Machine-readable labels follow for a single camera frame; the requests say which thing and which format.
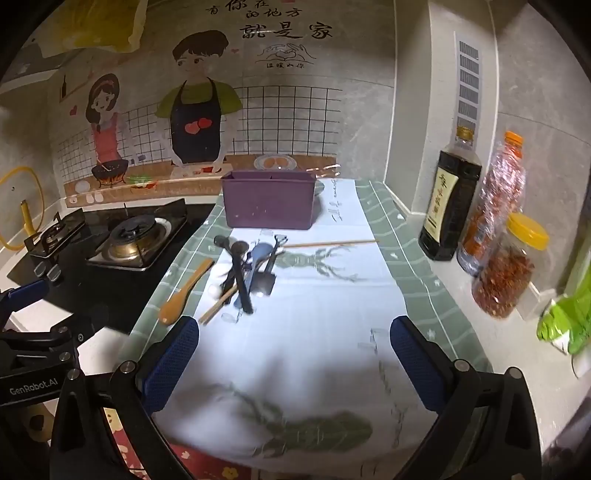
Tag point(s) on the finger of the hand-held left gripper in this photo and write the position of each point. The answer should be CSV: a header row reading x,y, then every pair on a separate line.
x,y
76,326
27,293

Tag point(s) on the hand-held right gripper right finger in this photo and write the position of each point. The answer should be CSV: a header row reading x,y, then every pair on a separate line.
x,y
413,360

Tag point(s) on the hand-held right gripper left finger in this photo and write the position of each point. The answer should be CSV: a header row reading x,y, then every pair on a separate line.
x,y
173,357

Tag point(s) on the wooden spoon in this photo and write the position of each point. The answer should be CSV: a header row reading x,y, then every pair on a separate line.
x,y
178,304

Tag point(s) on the wooden chopstick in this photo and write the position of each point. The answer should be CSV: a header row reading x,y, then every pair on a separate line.
x,y
332,243
214,311

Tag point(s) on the long black ladle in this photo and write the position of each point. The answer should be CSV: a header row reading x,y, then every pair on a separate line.
x,y
242,286

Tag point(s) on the black spatula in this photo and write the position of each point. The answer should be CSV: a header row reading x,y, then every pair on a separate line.
x,y
267,284

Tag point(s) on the black spoon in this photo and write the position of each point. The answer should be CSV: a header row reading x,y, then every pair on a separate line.
x,y
221,242

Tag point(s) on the purple utensil box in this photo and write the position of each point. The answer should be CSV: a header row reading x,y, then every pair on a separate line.
x,y
270,201

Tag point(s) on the black gas stove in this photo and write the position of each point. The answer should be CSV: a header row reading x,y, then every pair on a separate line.
x,y
92,295

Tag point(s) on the deer printed tablecloth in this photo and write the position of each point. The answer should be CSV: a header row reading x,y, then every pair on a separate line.
x,y
323,323

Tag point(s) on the chili jar yellow lid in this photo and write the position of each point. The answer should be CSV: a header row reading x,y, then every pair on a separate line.
x,y
503,272

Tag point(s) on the green plastic bag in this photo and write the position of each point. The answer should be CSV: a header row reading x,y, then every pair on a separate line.
x,y
563,318

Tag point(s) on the dark soy sauce bottle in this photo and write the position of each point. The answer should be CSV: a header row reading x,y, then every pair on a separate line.
x,y
450,184

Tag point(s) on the clear bottle orange cap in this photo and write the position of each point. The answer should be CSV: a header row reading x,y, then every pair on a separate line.
x,y
498,184

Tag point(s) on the grey range hood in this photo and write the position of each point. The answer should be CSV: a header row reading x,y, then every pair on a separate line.
x,y
27,67

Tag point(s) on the white vent grille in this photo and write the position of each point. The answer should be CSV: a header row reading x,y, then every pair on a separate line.
x,y
467,92

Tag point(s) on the yellow plastic bag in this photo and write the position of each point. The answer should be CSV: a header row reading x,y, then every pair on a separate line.
x,y
101,23

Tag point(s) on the cartoon wall poster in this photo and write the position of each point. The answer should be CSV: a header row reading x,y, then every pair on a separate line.
x,y
277,115

